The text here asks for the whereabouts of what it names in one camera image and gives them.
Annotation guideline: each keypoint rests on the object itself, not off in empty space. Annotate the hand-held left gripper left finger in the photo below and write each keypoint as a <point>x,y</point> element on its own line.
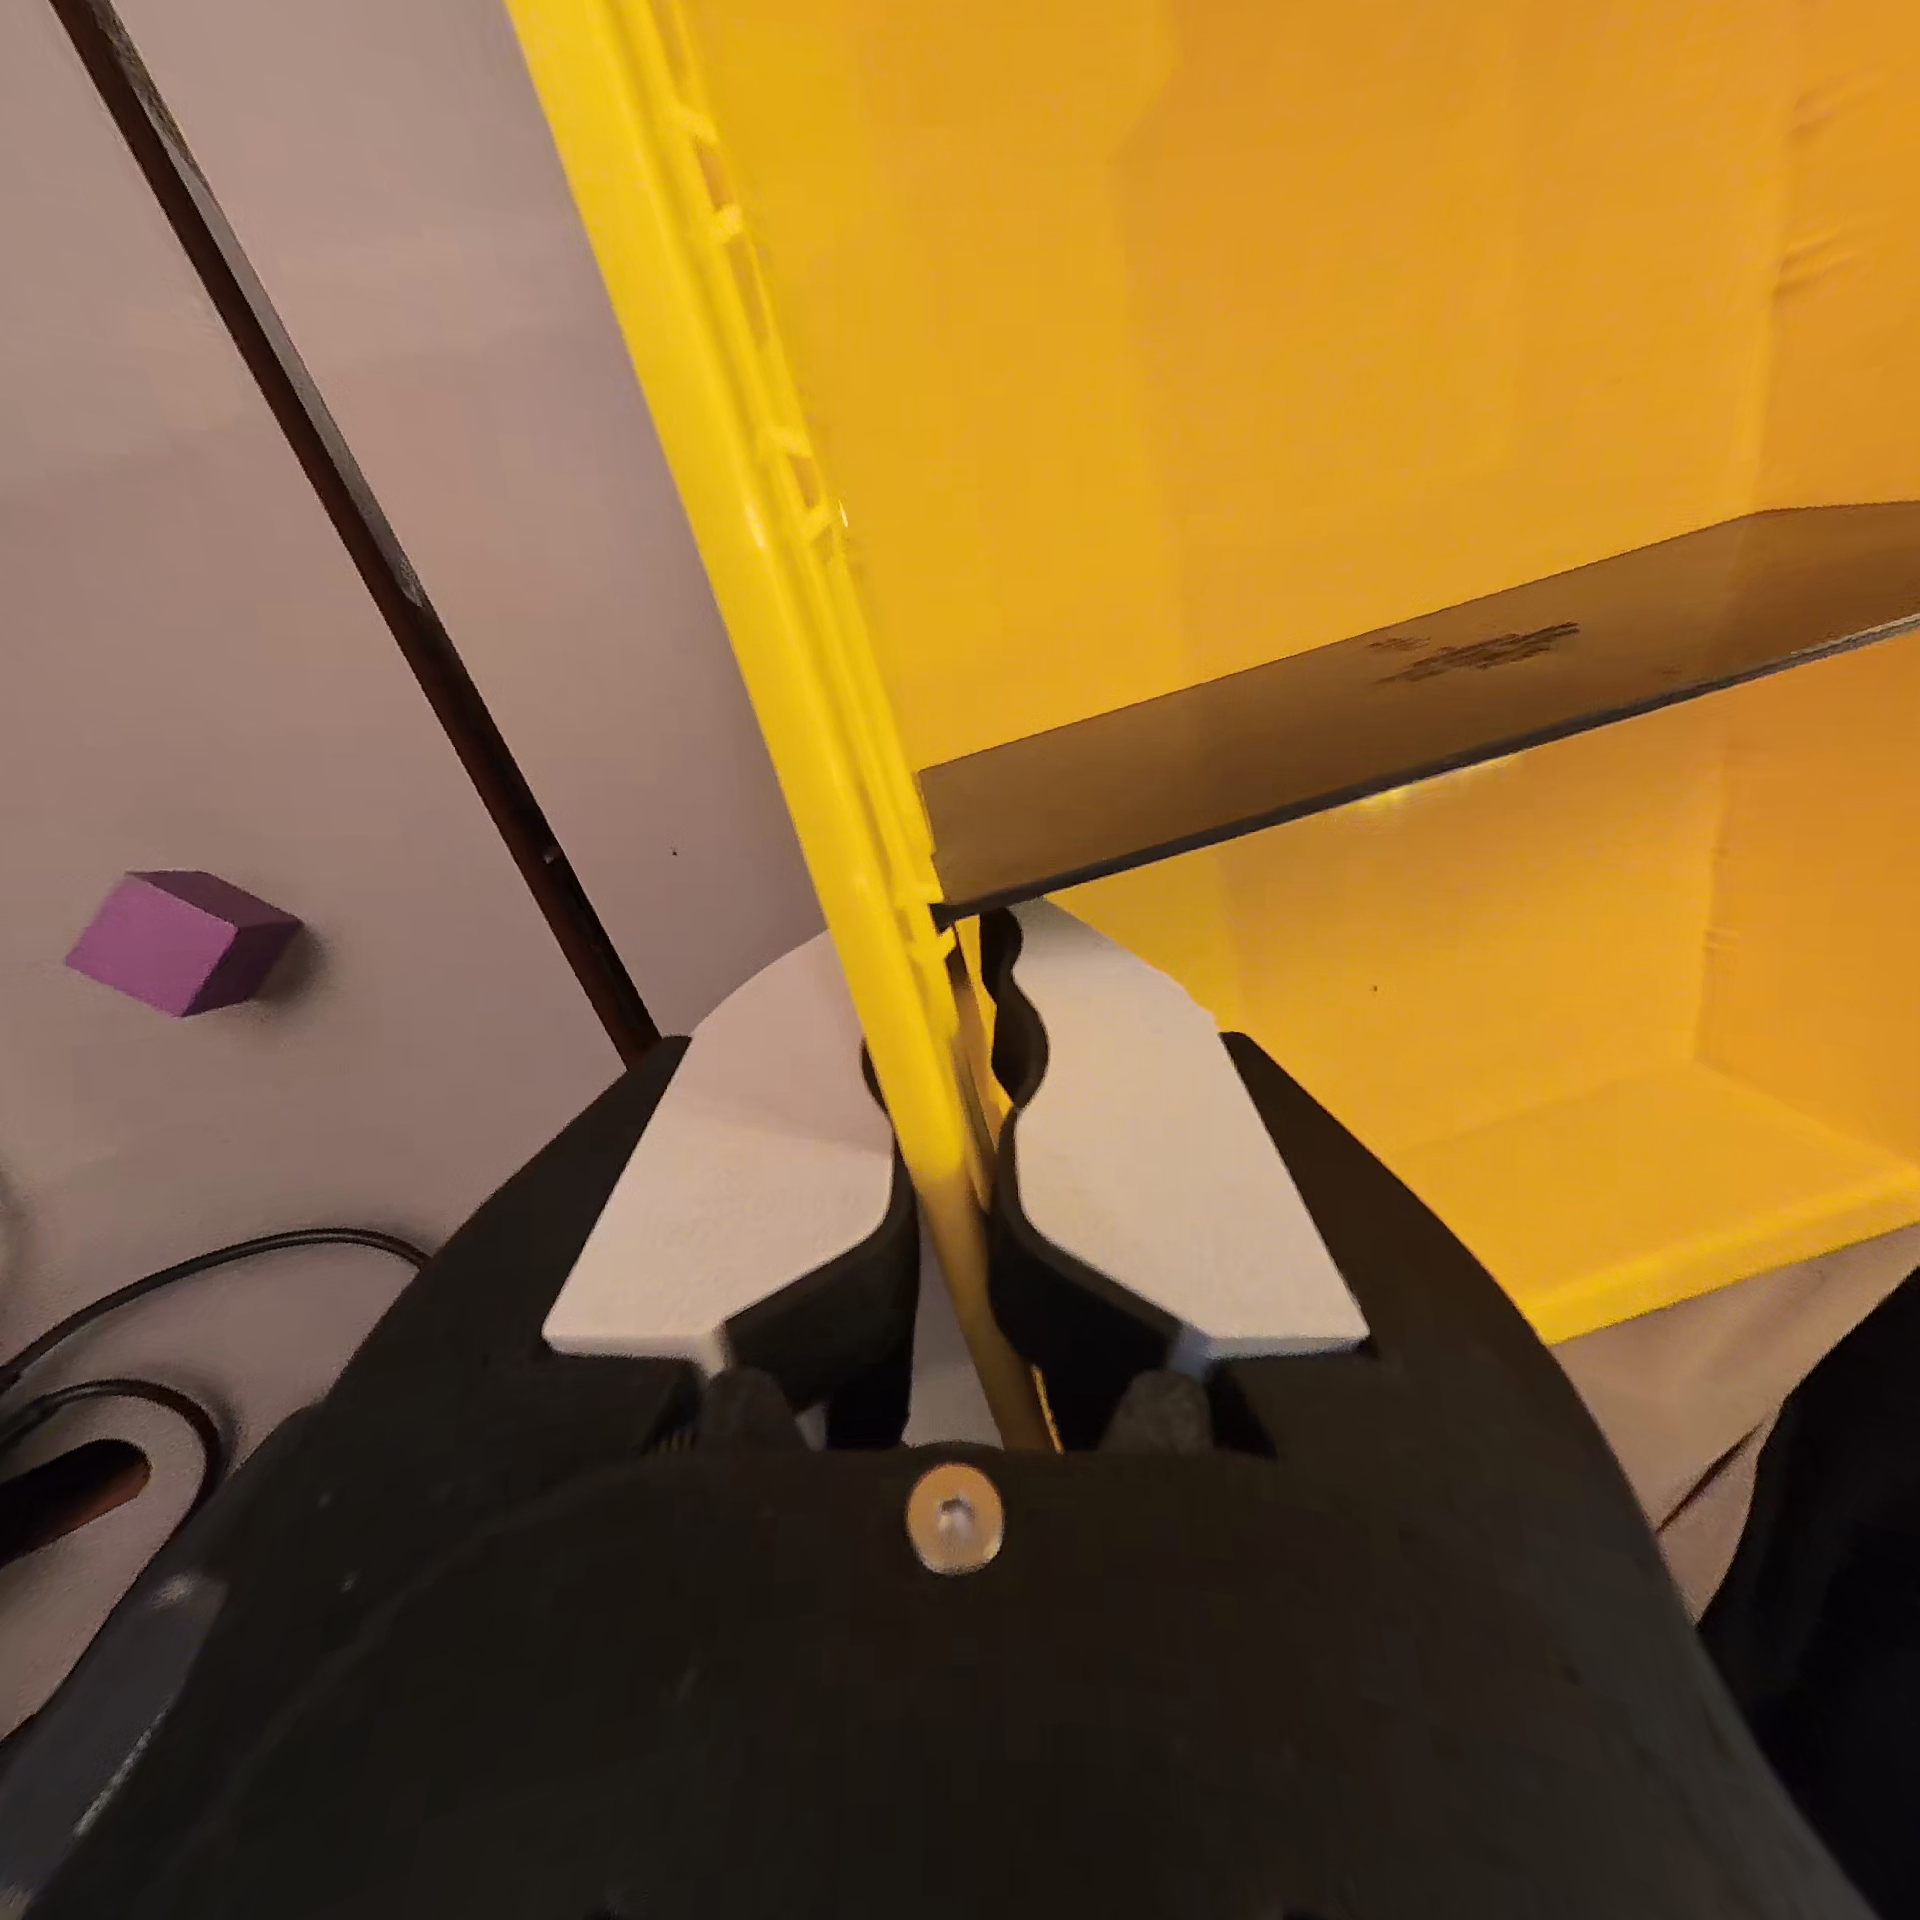
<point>704,1184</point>

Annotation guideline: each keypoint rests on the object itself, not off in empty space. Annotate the purple block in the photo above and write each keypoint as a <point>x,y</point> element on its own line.
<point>182,945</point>

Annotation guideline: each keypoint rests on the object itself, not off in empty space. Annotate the person's black jacket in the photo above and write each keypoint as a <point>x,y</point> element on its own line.
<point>1829,1651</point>

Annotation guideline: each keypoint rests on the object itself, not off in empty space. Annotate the black bin divider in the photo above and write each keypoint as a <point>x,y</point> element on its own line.
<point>1350,705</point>

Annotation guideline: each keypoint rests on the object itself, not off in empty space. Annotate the yellow storage bin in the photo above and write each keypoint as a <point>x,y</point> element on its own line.
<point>1350,300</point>

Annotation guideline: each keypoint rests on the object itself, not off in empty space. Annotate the person's beige trousers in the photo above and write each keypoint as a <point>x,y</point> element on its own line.
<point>1694,1381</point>

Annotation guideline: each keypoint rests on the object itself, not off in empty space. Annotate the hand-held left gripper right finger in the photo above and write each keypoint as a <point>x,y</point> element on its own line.
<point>1172,1184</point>

